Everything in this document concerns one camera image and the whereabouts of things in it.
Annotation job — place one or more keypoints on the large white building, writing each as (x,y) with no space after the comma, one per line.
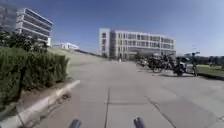
(140,43)

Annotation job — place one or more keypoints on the grey concrete paved plaza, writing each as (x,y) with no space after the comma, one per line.
(126,96)

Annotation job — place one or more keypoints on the small white building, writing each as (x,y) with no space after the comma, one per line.
(68,46)

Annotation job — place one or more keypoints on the robot's own part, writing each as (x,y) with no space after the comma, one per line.
(139,123)
(75,124)

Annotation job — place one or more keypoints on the pale concrete kerb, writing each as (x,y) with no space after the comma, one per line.
(43,101)

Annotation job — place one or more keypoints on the green hedge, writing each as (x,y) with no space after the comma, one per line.
(30,70)

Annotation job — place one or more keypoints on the striped multi-storey building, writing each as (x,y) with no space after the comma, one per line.
(33,25)

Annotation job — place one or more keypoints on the trees behind hedge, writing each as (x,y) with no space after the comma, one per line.
(20,40)

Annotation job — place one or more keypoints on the grass lawn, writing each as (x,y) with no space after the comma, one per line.
(211,70)

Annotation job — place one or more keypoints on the row of trees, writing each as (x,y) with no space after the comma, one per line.
(213,60)

